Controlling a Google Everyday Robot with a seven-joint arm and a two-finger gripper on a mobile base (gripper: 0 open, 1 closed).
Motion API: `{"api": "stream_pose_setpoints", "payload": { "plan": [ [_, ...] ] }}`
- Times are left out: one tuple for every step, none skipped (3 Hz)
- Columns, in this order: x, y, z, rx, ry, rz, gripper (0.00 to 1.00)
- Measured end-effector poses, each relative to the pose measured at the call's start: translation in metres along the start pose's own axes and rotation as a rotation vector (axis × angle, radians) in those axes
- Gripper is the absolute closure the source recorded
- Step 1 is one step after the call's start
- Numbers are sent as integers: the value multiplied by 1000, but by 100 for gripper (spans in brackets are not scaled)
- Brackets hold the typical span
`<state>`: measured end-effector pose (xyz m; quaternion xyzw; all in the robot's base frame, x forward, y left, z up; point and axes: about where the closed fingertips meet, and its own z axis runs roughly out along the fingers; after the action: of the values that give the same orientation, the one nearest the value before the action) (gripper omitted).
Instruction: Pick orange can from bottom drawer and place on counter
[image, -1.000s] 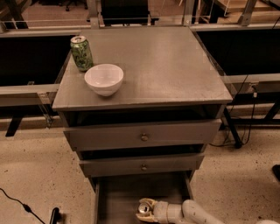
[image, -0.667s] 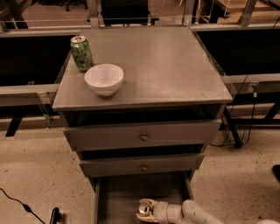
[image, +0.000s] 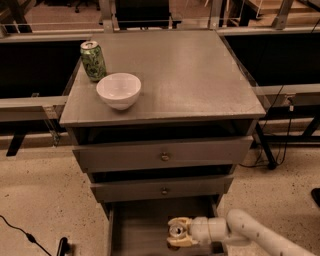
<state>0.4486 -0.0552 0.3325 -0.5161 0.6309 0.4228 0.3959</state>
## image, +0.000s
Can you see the brass middle drawer knob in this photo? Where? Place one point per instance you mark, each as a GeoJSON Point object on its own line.
{"type": "Point", "coordinates": [164, 191]}

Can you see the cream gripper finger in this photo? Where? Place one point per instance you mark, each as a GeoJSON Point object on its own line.
{"type": "Point", "coordinates": [186, 241]}
{"type": "Point", "coordinates": [180, 221]}

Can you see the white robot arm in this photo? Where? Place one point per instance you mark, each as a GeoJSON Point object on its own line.
{"type": "Point", "coordinates": [238, 228]}

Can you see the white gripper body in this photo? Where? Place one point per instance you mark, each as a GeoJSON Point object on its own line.
{"type": "Point", "coordinates": [199, 229]}

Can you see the green soda can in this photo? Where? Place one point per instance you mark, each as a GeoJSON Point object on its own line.
{"type": "Point", "coordinates": [93, 60]}

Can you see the black object on floor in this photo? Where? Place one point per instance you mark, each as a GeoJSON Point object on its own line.
{"type": "Point", "coordinates": [63, 247]}

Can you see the white ceramic bowl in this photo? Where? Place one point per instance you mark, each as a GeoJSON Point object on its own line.
{"type": "Point", "coordinates": [119, 90]}

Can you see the dark shoe at right edge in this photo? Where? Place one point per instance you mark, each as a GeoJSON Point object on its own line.
{"type": "Point", "coordinates": [315, 193]}

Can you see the orange soda can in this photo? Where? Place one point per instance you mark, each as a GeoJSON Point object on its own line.
{"type": "Point", "coordinates": [176, 234]}

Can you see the brass drawer knob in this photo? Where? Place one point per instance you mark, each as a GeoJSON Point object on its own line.
{"type": "Point", "coordinates": [164, 191]}
{"type": "Point", "coordinates": [165, 156]}

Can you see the grey middle drawer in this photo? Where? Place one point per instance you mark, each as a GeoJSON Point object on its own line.
{"type": "Point", "coordinates": [151, 188]}

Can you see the grey open bottom drawer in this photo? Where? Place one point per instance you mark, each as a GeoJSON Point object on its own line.
{"type": "Point", "coordinates": [140, 228]}

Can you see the brass top drawer knob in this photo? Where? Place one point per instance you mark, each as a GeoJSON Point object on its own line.
{"type": "Point", "coordinates": [165, 156]}

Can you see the grey top drawer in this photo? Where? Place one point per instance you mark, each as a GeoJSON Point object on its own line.
{"type": "Point", "coordinates": [141, 155]}

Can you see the grey wooden drawer cabinet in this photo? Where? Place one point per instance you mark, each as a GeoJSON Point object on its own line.
{"type": "Point", "coordinates": [191, 89]}

